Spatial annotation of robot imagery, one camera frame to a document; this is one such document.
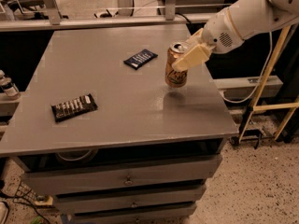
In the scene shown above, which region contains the blue rxbar wrapper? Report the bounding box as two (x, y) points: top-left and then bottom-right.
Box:
(124, 49), (158, 70)

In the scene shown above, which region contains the orange soda can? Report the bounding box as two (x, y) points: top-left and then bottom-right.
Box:
(164, 41), (191, 89)

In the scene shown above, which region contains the black chocolate rxbar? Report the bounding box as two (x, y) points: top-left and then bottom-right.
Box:
(51, 93), (98, 122)

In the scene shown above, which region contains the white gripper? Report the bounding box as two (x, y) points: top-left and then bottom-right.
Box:
(172, 7), (244, 72)

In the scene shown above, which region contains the metal guard rail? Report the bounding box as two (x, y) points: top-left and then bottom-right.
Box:
(0, 13), (214, 32)

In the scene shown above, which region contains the black floor cable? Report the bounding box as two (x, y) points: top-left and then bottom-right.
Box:
(0, 180), (50, 224)

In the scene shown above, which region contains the small bottle with white label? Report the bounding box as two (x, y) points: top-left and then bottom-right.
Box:
(0, 70), (21, 100)

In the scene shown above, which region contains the yellow metal stand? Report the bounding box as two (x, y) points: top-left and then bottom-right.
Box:
(230, 25), (299, 149)

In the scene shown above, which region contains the grey drawer cabinet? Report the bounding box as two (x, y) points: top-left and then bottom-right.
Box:
(1, 25), (237, 224)

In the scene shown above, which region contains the white cable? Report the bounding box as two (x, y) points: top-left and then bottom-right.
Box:
(220, 31), (274, 105)

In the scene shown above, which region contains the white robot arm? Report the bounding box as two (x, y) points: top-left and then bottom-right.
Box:
(172, 0), (299, 72)

